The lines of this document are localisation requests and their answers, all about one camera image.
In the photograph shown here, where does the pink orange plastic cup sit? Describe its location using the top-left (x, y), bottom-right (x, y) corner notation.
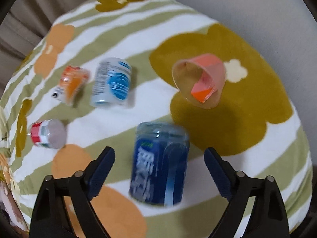
top-left (171, 53), bottom-right (226, 109)

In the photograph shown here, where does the white blue printed cup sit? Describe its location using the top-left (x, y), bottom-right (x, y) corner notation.
top-left (90, 58), bottom-right (132, 107)

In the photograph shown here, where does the red green white cup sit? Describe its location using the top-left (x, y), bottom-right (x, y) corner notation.
top-left (29, 119), bottom-right (67, 149)

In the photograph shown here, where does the beige curtain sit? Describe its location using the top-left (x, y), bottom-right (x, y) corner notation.
top-left (1, 0), bottom-right (87, 91)

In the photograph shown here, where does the blue clear plastic cup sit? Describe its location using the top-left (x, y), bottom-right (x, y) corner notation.
top-left (129, 121), bottom-right (190, 206)

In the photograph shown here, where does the floral striped green white blanket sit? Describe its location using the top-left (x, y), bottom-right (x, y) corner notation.
top-left (1, 0), bottom-right (316, 237)

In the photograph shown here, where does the orange white printed cup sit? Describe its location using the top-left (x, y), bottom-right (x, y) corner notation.
top-left (52, 65), bottom-right (90, 106)

